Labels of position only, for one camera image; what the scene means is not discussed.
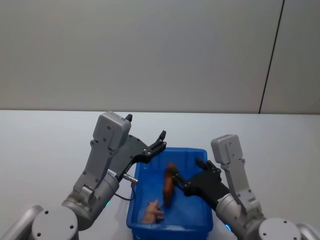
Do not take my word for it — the blue plastic bin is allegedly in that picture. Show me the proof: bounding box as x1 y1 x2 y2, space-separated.
126 146 214 240

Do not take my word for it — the dark cable with silver plug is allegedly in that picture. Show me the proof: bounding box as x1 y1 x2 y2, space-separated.
115 173 140 201

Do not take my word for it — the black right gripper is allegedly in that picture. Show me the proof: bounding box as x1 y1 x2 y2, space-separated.
171 157 231 209

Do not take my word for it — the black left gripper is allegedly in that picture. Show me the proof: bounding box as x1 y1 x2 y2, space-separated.
108 113 168 179

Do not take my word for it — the brown toy animal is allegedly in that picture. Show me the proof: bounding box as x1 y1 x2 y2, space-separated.
162 161 179 207

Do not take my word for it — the pink toy pig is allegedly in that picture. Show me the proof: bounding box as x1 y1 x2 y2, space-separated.
141 199 166 224

